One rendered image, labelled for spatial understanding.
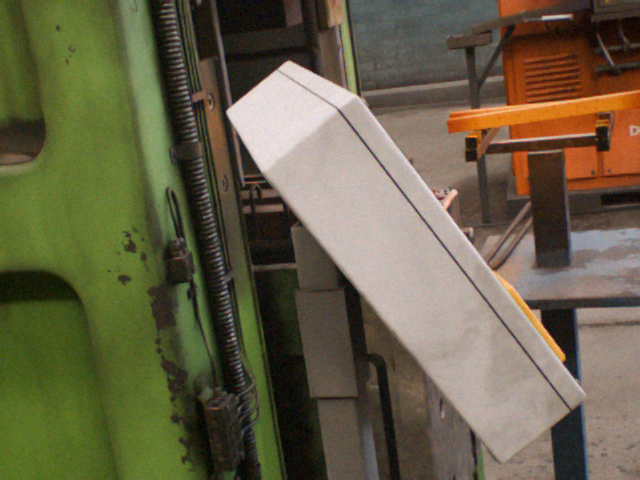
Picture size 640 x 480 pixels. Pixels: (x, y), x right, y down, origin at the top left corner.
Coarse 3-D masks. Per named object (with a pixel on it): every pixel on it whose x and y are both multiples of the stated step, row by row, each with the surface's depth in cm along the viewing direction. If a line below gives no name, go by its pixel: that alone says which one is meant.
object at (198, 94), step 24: (192, 48) 117; (192, 72) 117; (192, 96) 115; (216, 168) 121; (168, 192) 109; (216, 216) 121; (192, 264) 110; (192, 288) 113; (240, 336) 126; (216, 384) 113; (240, 408) 119
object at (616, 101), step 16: (608, 96) 164; (624, 96) 163; (496, 112) 171; (512, 112) 169; (528, 112) 168; (544, 112) 168; (560, 112) 167; (576, 112) 166; (592, 112) 165; (448, 128) 173; (464, 128) 172; (480, 128) 172
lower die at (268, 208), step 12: (264, 192) 144; (276, 192) 143; (264, 204) 141; (276, 204) 140; (264, 216) 137; (276, 216) 137; (252, 228) 138; (264, 228) 138; (276, 228) 137; (252, 240) 139
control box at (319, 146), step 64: (256, 128) 80; (320, 128) 66; (320, 192) 67; (384, 192) 68; (384, 256) 69; (448, 256) 70; (384, 320) 70; (448, 320) 71; (512, 320) 71; (448, 384) 72; (512, 384) 73; (576, 384) 74; (512, 448) 74
